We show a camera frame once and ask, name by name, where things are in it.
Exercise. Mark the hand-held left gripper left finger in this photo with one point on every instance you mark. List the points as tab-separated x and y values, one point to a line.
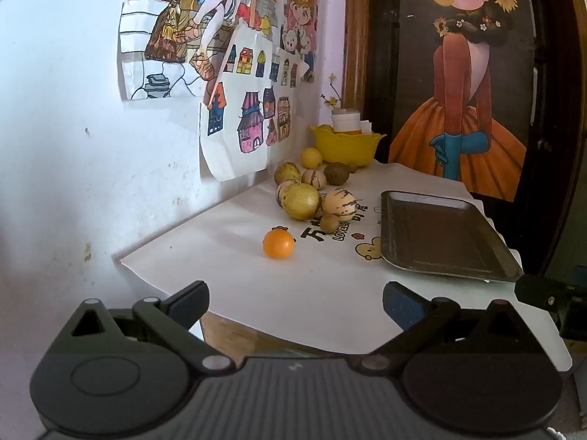
195	302

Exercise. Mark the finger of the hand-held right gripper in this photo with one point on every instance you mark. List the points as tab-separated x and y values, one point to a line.
536	291

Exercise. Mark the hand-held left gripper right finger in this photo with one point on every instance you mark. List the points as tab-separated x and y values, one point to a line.
403	305

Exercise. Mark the metal tray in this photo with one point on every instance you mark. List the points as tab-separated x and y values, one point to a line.
435	238

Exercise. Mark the small orange citrus fruit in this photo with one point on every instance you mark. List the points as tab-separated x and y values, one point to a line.
278	244

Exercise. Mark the small brown round fruit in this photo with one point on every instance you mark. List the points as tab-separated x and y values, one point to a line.
329	223

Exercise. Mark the striped oval fruit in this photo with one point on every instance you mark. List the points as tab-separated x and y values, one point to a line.
339	204

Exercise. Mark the striped round fruit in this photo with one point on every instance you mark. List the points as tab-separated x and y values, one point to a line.
281	192
313	178

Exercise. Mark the large yellow-green round fruit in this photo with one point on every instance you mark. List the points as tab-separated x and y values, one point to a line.
302	201

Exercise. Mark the brown kiwi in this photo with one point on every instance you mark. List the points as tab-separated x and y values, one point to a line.
337	173

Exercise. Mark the yellow pear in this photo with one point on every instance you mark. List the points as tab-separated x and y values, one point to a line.
287	172

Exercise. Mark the white printed tablecloth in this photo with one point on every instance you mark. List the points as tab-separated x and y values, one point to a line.
321	293

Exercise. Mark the colourful houses drawing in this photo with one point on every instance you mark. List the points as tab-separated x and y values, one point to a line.
229	156

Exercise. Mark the yellow flower-shaped bowl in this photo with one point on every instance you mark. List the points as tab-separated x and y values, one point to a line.
348	149

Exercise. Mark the yellow round fruit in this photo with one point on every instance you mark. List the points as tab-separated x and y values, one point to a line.
311	157

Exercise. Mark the small white box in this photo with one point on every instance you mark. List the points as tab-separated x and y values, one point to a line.
367	127

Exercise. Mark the orange dress girl poster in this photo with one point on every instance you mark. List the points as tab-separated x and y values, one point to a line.
458	78

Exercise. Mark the boy with fan drawing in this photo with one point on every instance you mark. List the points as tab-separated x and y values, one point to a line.
183	32

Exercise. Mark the pink girl drawing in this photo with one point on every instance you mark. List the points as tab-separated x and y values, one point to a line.
300	9

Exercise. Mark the brown wooden door frame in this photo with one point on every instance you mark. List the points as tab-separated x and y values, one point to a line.
355	32

